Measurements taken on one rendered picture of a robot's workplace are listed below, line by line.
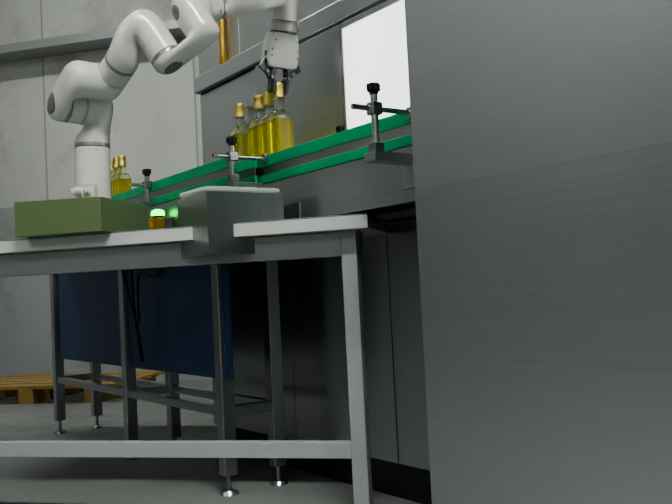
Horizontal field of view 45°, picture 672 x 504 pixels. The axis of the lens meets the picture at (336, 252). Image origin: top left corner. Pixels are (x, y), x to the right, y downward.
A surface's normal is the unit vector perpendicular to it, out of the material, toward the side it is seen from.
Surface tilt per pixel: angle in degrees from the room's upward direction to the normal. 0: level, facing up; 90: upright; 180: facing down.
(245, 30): 90
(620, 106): 90
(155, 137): 90
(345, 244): 90
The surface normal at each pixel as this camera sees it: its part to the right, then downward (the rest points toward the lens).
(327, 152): -0.81, 0.01
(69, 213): -0.26, -0.04
